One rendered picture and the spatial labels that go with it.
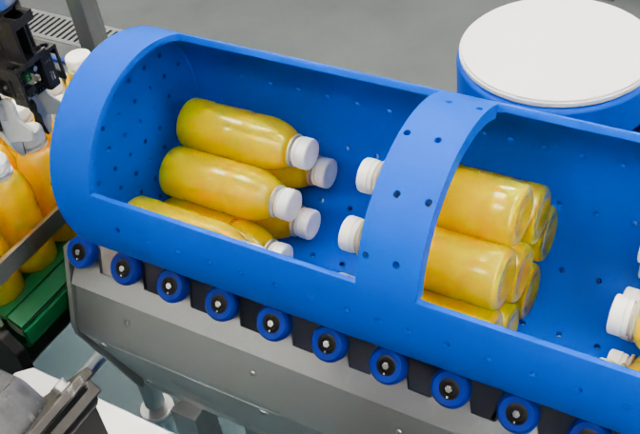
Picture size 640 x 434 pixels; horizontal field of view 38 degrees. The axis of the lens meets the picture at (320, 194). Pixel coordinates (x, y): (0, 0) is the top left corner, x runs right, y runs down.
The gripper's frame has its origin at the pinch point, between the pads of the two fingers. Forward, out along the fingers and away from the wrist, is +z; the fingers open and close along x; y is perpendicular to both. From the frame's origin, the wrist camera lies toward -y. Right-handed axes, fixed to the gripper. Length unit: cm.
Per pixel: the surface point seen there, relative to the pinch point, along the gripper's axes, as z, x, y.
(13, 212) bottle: 5.9, -8.6, 2.8
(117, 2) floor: 107, 177, -163
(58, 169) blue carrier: -7.3, -10.2, 17.3
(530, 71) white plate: 4, 41, 55
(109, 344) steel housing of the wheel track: 24.9, -10.6, 14.2
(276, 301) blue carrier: 1.9, -10.8, 45.6
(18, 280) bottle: 15.0, -12.4, 3.1
